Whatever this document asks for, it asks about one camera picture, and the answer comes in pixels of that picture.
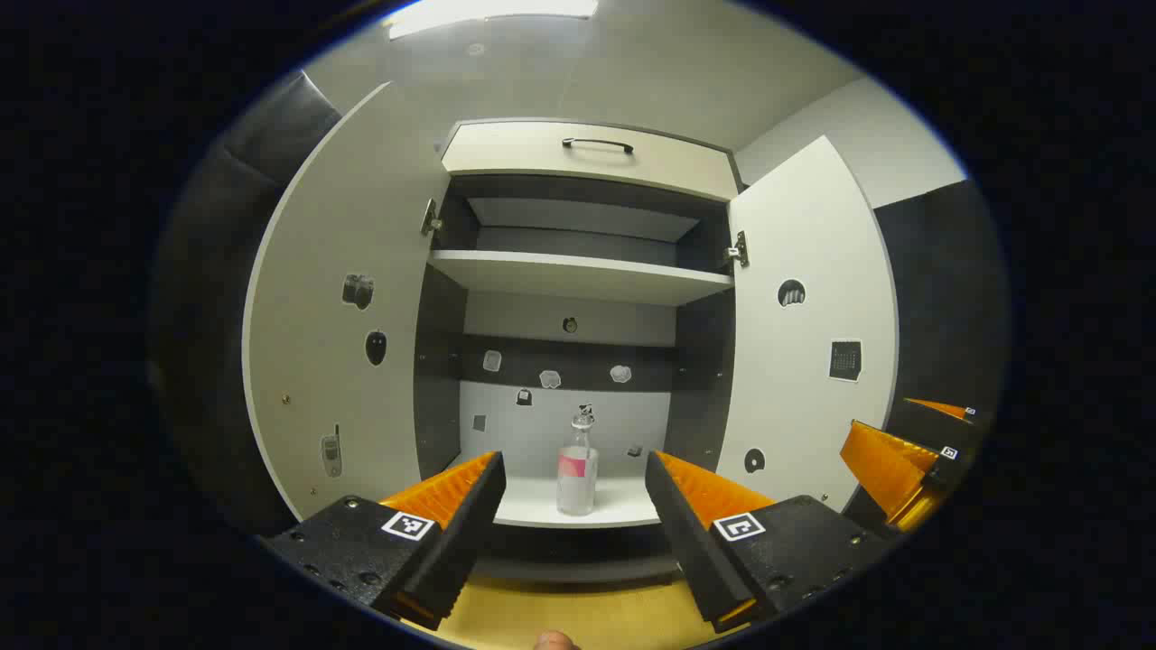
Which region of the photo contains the ceiling light panel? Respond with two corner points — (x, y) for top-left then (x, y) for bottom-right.
(387, 0), (600, 40)

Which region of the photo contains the white cabinet drawer front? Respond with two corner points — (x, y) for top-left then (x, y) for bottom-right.
(441, 121), (743, 202)

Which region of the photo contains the white cabinet door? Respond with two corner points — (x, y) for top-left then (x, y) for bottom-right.
(727, 135), (900, 515)
(242, 81), (445, 523)

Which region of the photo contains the black backdrop cloth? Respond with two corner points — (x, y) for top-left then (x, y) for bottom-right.
(149, 70), (1011, 543)

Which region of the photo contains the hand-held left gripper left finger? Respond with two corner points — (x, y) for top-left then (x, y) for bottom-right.
(257, 450), (508, 633)

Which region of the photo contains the clear bottle with pink label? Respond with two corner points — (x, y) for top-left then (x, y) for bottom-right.
(555, 404), (600, 517)

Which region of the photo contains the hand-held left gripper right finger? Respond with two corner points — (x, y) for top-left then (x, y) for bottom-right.
(644, 450), (890, 635)

